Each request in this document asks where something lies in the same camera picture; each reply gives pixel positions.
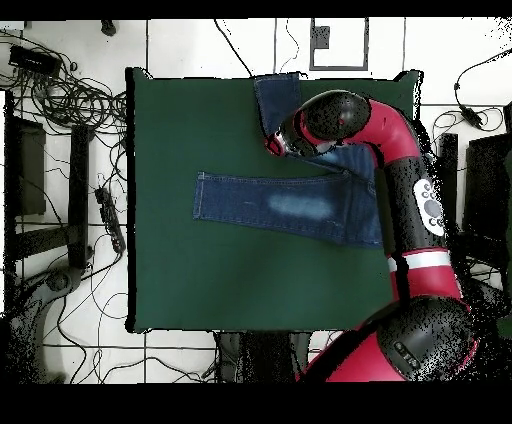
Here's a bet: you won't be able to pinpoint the black power adapter box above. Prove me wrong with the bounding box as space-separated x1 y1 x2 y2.
7 44 63 78

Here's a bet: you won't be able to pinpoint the black flat box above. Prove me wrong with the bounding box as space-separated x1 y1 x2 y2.
3 114 48 218
462 133 512 241

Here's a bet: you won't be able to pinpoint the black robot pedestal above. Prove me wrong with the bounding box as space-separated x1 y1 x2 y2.
213 331 313 383

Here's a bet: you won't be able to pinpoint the grey square floor frame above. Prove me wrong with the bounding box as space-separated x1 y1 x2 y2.
309 17 370 72

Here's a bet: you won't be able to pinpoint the black upright bar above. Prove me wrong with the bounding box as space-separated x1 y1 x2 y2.
438 133 460 241
66 125 92 270

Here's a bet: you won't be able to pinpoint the thin black floor cable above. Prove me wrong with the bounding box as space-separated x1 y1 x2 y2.
274 17 301 80

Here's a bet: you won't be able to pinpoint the dark green table cloth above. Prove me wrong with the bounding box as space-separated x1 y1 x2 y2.
125 67 423 335

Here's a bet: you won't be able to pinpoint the blue denim jeans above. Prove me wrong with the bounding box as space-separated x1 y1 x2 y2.
192 72 385 249

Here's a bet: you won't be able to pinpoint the black cable with inline adapter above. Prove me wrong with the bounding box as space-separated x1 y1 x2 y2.
453 49 512 130

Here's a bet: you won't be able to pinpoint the black power strip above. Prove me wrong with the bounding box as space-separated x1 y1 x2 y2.
94 186 127 254

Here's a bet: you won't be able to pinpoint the thick black floor cable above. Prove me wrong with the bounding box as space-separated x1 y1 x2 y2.
213 17 256 80

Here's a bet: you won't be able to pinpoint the black cable tangle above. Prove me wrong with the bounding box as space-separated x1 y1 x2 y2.
11 59 128 135

